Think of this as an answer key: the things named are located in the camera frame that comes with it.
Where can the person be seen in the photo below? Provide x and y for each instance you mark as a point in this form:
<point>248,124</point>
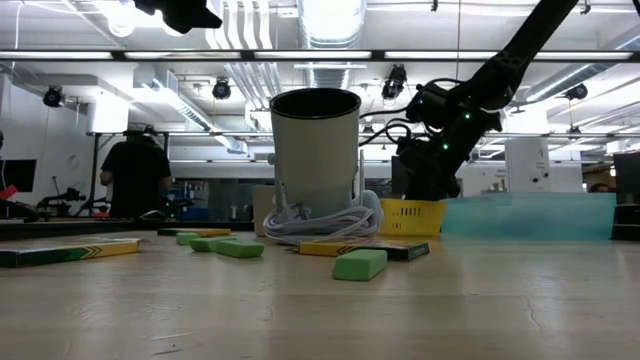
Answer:
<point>135,175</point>
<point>598,188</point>

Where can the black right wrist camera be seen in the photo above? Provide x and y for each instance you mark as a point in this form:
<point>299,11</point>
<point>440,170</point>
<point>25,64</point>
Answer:
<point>412,155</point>

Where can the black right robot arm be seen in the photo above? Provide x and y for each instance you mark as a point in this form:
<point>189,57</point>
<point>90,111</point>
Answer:
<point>520,45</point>

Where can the white column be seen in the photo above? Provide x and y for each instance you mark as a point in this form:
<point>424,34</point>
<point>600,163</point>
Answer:
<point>527,165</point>

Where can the red object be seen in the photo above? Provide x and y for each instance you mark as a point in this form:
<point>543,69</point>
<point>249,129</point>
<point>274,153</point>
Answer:
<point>7,191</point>

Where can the white cylindrical cup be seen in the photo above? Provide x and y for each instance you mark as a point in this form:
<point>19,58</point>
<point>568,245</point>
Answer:
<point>315,160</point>

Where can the black ceiling spotlight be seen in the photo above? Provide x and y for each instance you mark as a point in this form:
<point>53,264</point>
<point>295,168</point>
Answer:
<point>395,82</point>
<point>577,91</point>
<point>52,96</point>
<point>221,89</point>

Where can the black wall monitor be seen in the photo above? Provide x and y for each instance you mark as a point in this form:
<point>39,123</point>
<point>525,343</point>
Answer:
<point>17,175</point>

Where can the black background robot arm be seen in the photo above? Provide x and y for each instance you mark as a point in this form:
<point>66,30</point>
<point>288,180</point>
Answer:
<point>60,202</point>

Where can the yellow plastic basket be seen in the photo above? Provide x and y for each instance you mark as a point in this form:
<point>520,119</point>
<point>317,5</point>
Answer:
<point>415,220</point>

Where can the black ceiling light rail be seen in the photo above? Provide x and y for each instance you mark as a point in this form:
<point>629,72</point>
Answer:
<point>119,55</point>

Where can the green plastic tray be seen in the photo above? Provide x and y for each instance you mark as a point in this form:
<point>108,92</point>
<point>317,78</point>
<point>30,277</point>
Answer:
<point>530,215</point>

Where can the silver ventilation duct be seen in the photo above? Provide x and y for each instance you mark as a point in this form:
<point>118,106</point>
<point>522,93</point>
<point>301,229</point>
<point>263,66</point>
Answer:
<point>330,77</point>

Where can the black desk monitor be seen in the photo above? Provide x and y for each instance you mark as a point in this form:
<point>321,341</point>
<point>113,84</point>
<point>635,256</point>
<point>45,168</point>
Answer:
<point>627,177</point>

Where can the yellow green crayon box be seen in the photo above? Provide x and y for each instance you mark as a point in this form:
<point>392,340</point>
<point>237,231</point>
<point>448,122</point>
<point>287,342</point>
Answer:
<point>60,254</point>
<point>200,232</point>
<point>400,250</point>

